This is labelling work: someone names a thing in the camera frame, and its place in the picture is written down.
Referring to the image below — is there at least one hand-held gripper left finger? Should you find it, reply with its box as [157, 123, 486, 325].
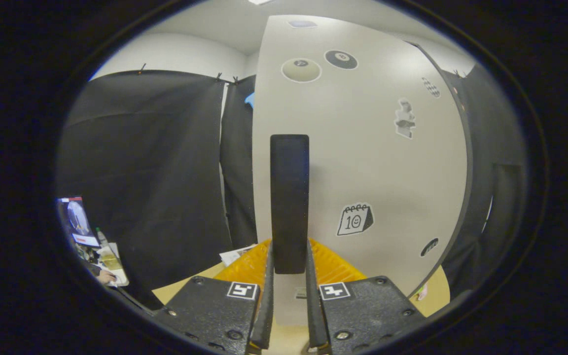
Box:
[153, 239, 275, 355]

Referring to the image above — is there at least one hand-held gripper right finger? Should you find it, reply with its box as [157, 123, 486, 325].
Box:
[306, 238, 426, 355]

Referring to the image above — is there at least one black door handle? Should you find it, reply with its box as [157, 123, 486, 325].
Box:
[270, 134, 310, 275]

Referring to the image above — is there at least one beige shoe cabinet door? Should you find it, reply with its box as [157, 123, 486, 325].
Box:
[252, 15, 469, 327]

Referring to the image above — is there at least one white and black book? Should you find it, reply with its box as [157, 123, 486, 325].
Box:
[219, 244, 258, 267]

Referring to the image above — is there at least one stack of printed papers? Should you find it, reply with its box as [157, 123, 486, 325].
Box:
[96, 241, 130, 288]

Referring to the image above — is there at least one black backdrop cloth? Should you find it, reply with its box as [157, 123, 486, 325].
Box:
[57, 64, 529, 311]

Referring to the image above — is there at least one wall poster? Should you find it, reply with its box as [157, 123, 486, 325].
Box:
[58, 196, 101, 248]

